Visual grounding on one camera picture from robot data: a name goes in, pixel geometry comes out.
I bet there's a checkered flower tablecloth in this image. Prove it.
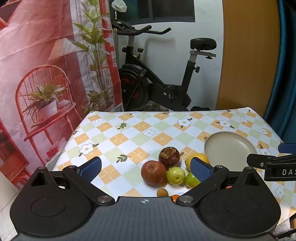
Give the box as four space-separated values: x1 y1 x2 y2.
50 107 296 232

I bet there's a teal curtain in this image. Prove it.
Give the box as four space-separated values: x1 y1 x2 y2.
264 0 296 143

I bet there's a red printed backdrop cloth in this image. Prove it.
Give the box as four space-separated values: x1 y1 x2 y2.
0 0 124 193

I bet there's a white plastic bag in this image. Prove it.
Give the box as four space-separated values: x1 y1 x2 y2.
111 0 127 13

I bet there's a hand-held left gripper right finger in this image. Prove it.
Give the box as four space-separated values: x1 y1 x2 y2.
177 157 264 206

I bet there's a yellow-green round fruit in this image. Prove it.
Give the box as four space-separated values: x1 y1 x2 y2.
166 167 186 185

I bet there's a beige plate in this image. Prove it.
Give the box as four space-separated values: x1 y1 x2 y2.
204 132 258 167

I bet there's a dark window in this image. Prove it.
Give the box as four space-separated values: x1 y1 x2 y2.
148 0 196 23

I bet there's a yellow lemon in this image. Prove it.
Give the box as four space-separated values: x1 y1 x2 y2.
185 153 210 172

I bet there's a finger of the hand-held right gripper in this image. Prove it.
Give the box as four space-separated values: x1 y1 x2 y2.
278 143 296 154
246 153 296 168

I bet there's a dark purple mangosteen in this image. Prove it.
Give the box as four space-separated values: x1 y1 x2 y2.
158 147 181 168

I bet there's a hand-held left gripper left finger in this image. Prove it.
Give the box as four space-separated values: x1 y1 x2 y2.
29 157 115 206

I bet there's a wooden door panel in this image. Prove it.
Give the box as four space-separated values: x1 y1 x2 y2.
216 0 281 110

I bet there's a black exercise bike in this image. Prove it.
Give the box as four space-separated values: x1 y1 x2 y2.
111 20 218 112

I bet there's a brownish red apple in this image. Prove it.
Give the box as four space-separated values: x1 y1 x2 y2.
141 160 167 186

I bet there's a green round fruit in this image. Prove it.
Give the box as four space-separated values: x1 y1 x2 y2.
184 172 201 189

